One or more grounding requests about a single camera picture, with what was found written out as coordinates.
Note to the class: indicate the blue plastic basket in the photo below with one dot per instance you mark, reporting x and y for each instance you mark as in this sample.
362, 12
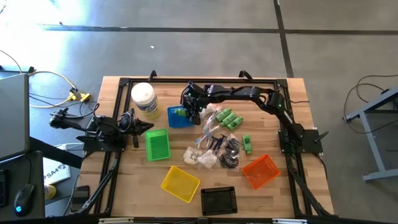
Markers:
178, 123

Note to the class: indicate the white wipes canister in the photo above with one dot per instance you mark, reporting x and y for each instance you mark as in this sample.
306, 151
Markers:
146, 99

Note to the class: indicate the dark blue razor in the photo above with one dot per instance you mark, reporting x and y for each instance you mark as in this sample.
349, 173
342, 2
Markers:
222, 141
212, 143
217, 142

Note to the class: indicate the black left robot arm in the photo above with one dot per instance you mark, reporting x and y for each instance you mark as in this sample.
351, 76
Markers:
105, 124

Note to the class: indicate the black keyboard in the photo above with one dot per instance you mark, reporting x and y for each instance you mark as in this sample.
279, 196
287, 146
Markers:
2, 186

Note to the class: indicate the orange plastic basket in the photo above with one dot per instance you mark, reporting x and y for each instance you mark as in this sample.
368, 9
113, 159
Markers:
261, 171

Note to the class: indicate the black frame bracket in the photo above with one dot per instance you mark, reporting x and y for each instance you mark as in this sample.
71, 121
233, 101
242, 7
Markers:
245, 74
152, 74

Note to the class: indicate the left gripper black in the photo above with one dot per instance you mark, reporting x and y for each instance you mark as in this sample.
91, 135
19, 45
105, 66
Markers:
133, 126

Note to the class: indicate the silver edge bracket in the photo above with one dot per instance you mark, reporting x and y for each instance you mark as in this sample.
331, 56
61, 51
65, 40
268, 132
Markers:
116, 220
289, 221

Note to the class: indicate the black computer mouse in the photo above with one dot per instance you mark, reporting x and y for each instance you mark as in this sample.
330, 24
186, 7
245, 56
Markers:
23, 199

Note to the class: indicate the black aluminium table frame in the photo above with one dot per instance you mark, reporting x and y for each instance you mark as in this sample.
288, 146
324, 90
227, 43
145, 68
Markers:
202, 81

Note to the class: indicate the grey metal table frame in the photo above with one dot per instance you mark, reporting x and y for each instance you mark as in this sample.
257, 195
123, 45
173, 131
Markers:
373, 140

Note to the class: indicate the green plastic basket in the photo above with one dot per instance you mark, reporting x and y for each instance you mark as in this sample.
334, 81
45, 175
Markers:
157, 144

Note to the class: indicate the black floor bar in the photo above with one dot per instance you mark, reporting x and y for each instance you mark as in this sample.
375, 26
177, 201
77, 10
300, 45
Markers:
18, 69

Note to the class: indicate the yellow plastic basket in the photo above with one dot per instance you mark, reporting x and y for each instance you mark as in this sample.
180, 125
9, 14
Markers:
180, 183

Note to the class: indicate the black desk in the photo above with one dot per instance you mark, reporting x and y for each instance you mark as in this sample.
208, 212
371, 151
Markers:
31, 168

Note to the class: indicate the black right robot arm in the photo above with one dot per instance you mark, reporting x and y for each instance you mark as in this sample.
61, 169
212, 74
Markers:
248, 93

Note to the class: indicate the black plastic basket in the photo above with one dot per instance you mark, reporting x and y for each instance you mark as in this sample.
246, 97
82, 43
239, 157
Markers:
218, 200

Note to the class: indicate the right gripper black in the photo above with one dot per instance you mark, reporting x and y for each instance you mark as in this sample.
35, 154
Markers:
196, 102

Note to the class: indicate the black phone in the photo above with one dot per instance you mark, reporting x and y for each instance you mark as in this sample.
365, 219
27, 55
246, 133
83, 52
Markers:
80, 197

